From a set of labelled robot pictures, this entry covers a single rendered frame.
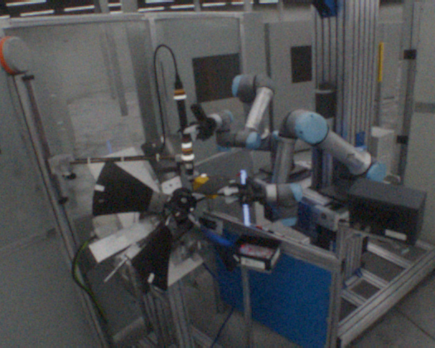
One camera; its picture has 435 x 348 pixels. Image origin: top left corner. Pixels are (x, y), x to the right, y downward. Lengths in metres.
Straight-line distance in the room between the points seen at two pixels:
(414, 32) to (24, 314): 3.03
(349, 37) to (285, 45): 3.43
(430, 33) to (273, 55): 2.85
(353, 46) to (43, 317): 2.25
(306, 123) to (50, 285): 1.61
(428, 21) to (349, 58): 0.97
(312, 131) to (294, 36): 4.04
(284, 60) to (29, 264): 4.36
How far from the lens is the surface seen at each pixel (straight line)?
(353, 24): 1.84
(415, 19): 2.69
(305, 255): 1.65
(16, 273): 1.96
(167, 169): 1.44
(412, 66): 2.69
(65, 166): 1.59
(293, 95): 5.31
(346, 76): 1.82
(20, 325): 2.12
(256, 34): 4.39
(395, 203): 1.27
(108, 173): 1.29
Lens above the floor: 1.79
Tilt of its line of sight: 22 degrees down
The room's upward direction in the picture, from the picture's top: 7 degrees counter-clockwise
